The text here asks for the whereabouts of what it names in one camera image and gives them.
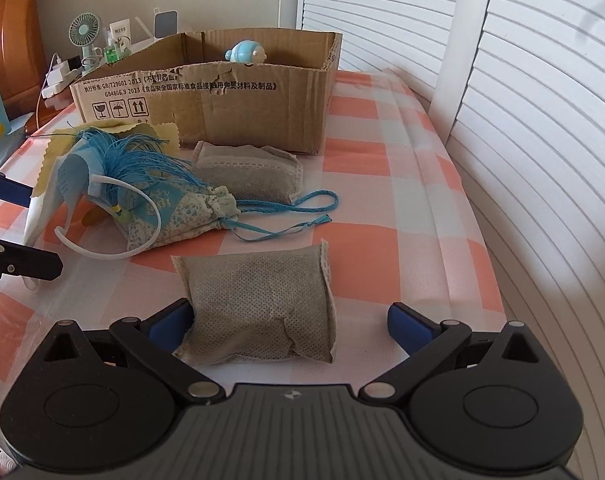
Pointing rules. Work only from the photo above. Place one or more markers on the cardboard box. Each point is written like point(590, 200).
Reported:
point(232, 115)

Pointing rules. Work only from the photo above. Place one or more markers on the blue round toy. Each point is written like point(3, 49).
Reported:
point(245, 52)

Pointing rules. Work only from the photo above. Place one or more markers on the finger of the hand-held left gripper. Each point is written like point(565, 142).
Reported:
point(27, 262)
point(10, 191)

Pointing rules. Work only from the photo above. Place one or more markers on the white printed packet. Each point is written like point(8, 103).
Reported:
point(121, 32)

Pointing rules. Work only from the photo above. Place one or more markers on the black power adapter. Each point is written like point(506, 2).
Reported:
point(71, 65)

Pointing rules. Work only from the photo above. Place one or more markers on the orange white checkered tablecloth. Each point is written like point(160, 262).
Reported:
point(382, 210)

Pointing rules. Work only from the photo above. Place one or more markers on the white power strip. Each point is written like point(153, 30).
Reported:
point(57, 80)

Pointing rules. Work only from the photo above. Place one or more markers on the green desk fan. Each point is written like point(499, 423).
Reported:
point(85, 30)

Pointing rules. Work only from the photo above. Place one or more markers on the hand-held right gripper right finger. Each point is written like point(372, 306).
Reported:
point(407, 327)

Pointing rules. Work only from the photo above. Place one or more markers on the green box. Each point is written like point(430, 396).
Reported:
point(113, 54)

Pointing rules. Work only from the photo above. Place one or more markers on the blue face mask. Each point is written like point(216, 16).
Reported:
point(75, 175)

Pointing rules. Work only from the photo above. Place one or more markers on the wooden headboard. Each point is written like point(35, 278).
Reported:
point(17, 35)

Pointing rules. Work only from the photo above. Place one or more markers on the blue grey bedding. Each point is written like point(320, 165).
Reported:
point(17, 132)

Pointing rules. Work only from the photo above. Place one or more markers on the white louvered door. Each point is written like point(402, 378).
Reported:
point(382, 10)
point(557, 160)

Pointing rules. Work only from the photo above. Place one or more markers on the yellow cloth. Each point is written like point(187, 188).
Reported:
point(165, 135)

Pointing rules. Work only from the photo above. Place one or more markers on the grey mesh sachet pouch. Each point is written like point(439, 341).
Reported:
point(247, 172)
point(257, 300)

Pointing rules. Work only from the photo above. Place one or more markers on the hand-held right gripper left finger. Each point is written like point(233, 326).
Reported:
point(170, 327)

